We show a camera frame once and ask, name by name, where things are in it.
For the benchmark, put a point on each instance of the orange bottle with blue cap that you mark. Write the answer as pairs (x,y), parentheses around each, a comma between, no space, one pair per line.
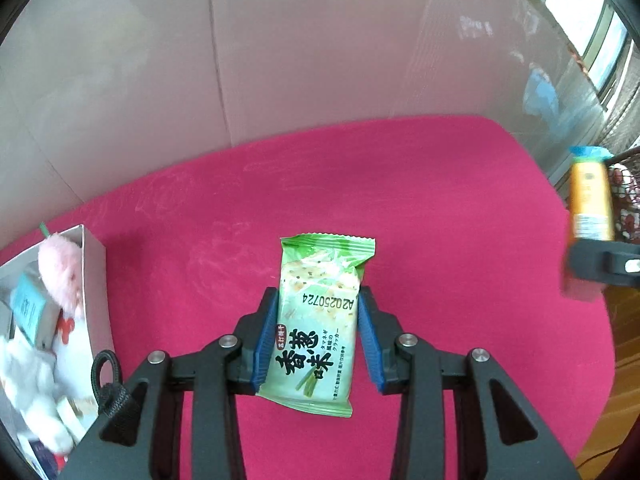
(592,200)

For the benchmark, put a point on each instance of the pink plush toy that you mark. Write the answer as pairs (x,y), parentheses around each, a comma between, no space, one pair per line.
(60,270)

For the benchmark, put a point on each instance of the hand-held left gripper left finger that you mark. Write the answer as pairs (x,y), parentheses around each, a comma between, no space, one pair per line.
(265,340)

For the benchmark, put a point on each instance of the pink mat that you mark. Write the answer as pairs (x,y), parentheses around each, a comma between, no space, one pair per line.
(400,200)

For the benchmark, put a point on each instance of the blue grey medicine box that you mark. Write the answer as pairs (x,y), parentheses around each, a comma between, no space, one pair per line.
(30,305)

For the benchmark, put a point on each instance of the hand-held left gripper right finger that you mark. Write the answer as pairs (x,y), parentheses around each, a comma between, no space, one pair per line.
(370,345)

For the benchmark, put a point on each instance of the white plush toy red bow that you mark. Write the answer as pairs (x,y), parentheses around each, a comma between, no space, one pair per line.
(30,390)

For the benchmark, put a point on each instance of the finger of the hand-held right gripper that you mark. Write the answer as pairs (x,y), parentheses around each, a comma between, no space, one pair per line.
(590,267)

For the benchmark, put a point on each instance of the window with metal grille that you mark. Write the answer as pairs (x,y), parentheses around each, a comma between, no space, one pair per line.
(570,5)

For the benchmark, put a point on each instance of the shallow white tray box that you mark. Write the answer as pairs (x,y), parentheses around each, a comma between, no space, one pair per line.
(95,290)

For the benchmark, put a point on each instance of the green snack packet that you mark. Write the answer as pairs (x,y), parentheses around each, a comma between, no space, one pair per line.
(320,310)

